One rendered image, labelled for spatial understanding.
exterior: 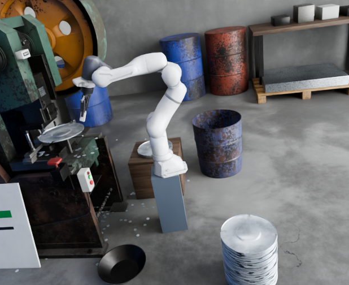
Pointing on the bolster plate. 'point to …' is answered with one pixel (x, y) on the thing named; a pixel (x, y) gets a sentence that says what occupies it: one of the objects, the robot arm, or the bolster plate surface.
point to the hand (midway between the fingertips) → (82, 116)
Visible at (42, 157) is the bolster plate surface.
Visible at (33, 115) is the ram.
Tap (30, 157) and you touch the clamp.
